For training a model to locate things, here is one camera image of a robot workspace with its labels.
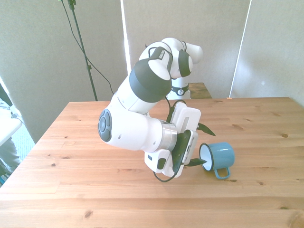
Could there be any black tripod camera cable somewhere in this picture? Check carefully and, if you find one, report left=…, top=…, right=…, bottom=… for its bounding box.
left=58, top=0, right=114, bottom=95

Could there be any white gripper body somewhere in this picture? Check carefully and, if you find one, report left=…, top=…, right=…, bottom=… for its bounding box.
left=144, top=101, right=202, bottom=178

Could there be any black flat screen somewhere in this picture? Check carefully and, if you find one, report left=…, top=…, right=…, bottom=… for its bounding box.
left=0, top=82, right=13, bottom=107

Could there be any black tripod pole stand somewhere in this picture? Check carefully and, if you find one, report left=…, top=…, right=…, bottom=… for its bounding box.
left=67, top=0, right=99, bottom=102

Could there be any blue enamel mug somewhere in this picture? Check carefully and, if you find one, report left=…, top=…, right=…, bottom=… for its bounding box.
left=199, top=142, right=236, bottom=180

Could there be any grey fabric partition panel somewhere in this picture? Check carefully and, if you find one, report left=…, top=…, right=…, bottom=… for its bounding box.
left=229, top=0, right=304, bottom=107
left=0, top=0, right=131, bottom=144
left=123, top=0, right=251, bottom=100

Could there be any white side table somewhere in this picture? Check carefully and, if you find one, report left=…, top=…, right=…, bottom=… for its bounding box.
left=0, top=117, right=23, bottom=146

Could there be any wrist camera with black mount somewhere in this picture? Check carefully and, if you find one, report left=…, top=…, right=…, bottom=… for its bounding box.
left=171, top=129, right=199, bottom=172

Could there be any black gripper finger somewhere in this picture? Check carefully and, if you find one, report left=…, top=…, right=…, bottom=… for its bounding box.
left=187, top=158, right=207, bottom=166
left=197, top=123, right=216, bottom=137

